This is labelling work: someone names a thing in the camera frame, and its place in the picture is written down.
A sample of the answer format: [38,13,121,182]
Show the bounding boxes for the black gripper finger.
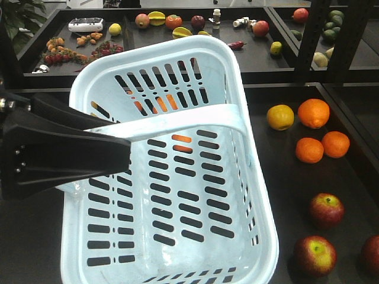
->
[30,93,114,130]
[1,108,131,200]

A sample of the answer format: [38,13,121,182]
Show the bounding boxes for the light blue plastic basket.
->
[60,35,279,283]

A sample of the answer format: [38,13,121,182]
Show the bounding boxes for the red chili pepper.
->
[227,41,245,50]

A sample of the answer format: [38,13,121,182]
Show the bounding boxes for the yellow round citrus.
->
[266,104,294,131]

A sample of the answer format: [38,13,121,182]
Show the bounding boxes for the small orange left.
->
[295,137,324,164]

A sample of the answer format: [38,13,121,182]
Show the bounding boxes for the small orange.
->
[321,131,350,159]
[295,137,324,164]

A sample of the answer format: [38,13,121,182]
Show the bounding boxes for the orange with nub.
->
[297,98,330,129]

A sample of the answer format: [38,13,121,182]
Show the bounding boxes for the small orange right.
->
[321,131,350,159]

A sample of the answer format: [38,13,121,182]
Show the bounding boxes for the red apple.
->
[309,193,345,230]
[293,235,337,277]

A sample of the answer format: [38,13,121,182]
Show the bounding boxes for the red apple front right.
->
[293,235,337,277]

